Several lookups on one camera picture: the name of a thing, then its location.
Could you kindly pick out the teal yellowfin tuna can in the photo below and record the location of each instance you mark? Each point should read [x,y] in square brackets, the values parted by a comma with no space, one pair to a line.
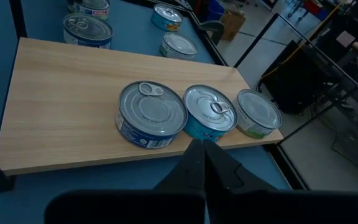
[210,109]
[166,17]

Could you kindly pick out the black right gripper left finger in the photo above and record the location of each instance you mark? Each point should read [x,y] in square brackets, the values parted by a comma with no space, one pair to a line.
[191,174]

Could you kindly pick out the green white tuna can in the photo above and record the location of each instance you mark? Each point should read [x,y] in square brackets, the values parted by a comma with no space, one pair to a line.
[89,6]
[179,46]
[256,110]

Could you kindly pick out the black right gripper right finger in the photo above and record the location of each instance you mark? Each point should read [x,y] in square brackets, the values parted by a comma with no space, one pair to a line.
[219,177]

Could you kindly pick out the dark blue albacore tuna can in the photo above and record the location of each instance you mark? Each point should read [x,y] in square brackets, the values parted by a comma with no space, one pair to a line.
[87,29]
[151,109]

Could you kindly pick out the wooden shelf with black frame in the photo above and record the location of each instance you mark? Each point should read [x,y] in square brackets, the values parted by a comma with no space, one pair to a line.
[73,93]

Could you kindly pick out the blue bin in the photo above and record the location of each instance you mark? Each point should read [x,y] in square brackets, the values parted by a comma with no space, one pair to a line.
[214,9]

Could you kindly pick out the cardboard box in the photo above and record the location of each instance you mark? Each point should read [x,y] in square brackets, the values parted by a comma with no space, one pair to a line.
[232,20]

